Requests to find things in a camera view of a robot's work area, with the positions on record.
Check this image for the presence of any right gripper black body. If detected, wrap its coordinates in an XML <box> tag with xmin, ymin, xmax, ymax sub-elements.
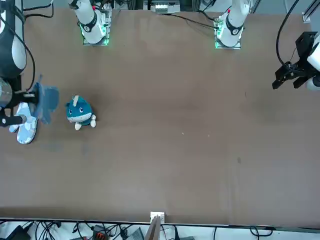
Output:
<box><xmin>0</xmin><ymin>74</ymin><xmax>22</xmax><ymax>92</ymax></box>

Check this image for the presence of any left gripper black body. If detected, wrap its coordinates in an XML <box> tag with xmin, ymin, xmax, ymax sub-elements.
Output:
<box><xmin>284</xmin><ymin>58</ymin><xmax>314</xmax><ymax>79</ymax></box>

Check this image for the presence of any blue cloud-print oven mitt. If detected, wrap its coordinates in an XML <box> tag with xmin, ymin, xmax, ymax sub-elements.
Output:
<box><xmin>8</xmin><ymin>101</ymin><xmax>39</xmax><ymax>145</ymax></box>
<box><xmin>31</xmin><ymin>73</ymin><xmax>61</xmax><ymax>126</ymax></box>

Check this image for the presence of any small blue plush doll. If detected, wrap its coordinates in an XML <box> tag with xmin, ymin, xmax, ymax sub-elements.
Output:
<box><xmin>65</xmin><ymin>94</ymin><xmax>98</xmax><ymax>131</ymax></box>

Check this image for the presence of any large black power brick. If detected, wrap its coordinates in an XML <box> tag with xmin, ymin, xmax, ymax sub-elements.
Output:
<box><xmin>5</xmin><ymin>224</ymin><xmax>31</xmax><ymax>240</ymax></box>

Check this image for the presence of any white power strip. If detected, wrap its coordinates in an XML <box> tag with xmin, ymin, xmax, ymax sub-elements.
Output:
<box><xmin>149</xmin><ymin>0</ymin><xmax>169</xmax><ymax>13</ymax></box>

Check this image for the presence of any orange and black device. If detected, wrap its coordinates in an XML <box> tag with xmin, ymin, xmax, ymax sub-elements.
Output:
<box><xmin>91</xmin><ymin>225</ymin><xmax>109</xmax><ymax>239</ymax></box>

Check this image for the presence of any black empty wrist bracket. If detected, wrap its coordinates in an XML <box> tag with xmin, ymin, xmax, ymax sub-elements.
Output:
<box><xmin>295</xmin><ymin>31</ymin><xmax>319</xmax><ymax>63</ymax></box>

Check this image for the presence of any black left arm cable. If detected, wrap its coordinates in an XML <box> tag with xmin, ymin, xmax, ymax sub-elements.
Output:
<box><xmin>275</xmin><ymin>0</ymin><xmax>301</xmax><ymax>66</ymax></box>

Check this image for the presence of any black table cable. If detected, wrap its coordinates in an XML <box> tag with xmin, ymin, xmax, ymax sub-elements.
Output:
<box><xmin>159</xmin><ymin>11</ymin><xmax>219</xmax><ymax>29</ymax></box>

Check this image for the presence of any white post foot bracket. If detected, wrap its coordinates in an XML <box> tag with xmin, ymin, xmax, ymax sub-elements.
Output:
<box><xmin>149</xmin><ymin>211</ymin><xmax>166</xmax><ymax>224</ymax></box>

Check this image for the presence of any aluminium camera post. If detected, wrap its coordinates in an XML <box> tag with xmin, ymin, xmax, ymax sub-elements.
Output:
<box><xmin>144</xmin><ymin>214</ymin><xmax>162</xmax><ymax>240</ymax></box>

